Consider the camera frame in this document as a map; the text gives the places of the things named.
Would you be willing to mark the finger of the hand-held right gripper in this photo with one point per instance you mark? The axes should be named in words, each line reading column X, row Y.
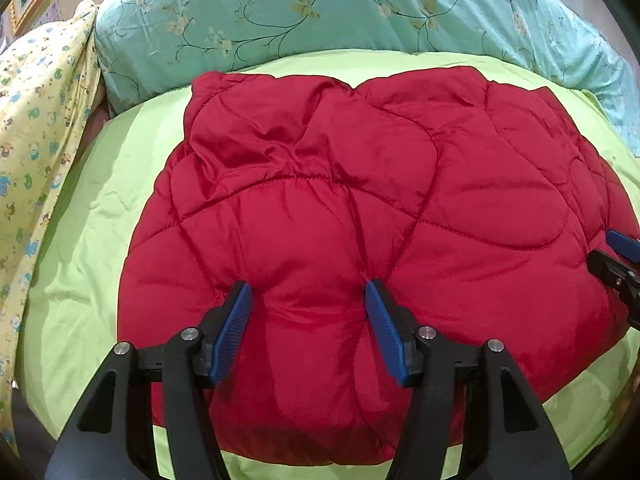
column 625, row 244
column 617, row 272

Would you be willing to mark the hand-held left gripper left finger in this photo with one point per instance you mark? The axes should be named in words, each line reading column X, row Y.
column 232, row 327

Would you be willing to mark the yellow printed cloth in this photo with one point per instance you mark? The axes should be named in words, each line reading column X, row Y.
column 40, row 110

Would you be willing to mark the red puffer jacket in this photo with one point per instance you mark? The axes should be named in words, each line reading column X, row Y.
column 380, row 195

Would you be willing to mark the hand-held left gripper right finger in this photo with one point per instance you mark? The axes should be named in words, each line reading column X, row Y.
column 382, row 327

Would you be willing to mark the light green bed sheet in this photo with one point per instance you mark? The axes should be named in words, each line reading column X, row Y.
column 90, row 220

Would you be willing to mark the teal floral pillow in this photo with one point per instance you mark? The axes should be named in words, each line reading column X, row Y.
column 300, row 10

